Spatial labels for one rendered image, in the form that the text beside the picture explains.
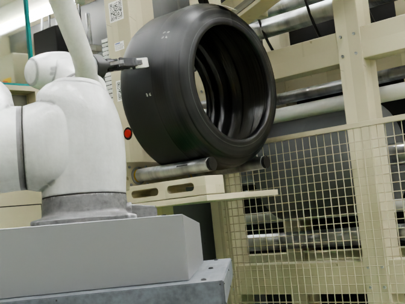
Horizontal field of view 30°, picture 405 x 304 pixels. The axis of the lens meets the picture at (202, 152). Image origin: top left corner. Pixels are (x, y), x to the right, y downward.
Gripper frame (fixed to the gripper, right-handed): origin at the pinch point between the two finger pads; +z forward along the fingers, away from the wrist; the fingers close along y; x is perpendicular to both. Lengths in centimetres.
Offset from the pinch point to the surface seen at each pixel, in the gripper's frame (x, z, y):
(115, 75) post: -1.7, 23.0, 35.9
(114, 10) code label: -24.8, 26.3, 32.9
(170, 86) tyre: 9.2, 3.1, -8.2
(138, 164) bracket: 31.6, 13.3, 23.4
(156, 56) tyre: -1.0, 4.4, -4.0
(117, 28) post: -18.3, 25.4, 32.5
